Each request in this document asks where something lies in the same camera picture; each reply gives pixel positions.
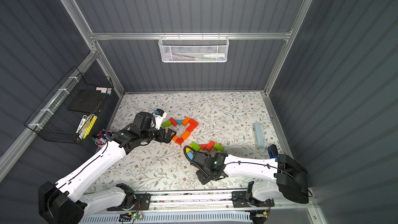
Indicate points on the red rectangular block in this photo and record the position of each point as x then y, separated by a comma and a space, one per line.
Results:
191, 128
193, 122

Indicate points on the white wire mesh basket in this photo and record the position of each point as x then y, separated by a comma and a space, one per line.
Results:
192, 49

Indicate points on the orange rectangular block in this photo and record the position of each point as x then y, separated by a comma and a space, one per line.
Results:
186, 121

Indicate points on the pink pen cup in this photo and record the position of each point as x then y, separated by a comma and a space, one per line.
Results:
102, 137

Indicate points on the green block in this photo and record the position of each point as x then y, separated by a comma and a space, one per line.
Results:
195, 146
218, 147
166, 124

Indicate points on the small red block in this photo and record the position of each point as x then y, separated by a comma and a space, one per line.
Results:
178, 141

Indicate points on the white marker in basket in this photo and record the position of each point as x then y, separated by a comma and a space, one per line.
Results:
215, 56

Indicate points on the red triangle block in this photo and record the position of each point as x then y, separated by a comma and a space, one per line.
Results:
203, 146

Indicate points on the blue stapler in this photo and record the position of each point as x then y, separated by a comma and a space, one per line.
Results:
273, 152

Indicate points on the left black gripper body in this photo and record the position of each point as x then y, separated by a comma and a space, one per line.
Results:
166, 135

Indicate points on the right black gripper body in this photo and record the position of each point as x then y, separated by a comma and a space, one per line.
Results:
196, 157

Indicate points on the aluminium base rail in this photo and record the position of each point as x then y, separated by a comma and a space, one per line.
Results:
192, 199

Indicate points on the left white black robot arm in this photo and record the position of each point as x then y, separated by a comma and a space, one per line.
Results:
65, 201

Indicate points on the yellow highlighter pack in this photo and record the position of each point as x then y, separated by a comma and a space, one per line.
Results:
88, 125

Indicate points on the black wire mesh basket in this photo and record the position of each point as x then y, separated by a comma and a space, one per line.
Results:
61, 119

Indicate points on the light blue eraser box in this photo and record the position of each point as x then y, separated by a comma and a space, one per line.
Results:
258, 136

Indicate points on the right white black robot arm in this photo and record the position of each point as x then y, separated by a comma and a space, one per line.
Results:
277, 177

